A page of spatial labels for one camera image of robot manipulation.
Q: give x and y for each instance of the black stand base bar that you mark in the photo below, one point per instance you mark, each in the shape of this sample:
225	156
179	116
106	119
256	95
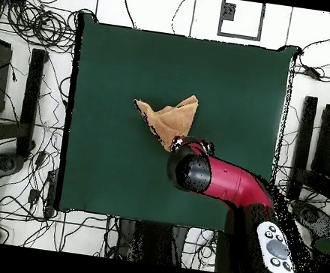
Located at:
32	93
303	141

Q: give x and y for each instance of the long black power adapter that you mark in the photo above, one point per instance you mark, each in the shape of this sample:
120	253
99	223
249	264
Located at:
312	72

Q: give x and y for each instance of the dark green table cloth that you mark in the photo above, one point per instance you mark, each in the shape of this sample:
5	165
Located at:
118	60

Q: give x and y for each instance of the black power strip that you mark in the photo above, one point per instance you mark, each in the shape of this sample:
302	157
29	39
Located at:
51	193

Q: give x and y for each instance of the small black power adapter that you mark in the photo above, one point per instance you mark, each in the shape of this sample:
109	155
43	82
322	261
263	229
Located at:
34	196
40	158

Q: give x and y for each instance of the white plastic item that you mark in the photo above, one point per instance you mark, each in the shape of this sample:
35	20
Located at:
205	234

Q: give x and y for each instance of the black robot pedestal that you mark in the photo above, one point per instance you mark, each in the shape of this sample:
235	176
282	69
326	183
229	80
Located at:
125	237

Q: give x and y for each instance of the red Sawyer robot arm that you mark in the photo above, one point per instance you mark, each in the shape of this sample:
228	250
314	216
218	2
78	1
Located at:
231	182

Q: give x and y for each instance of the tan terry towel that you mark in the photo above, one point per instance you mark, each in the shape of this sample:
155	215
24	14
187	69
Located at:
170	119

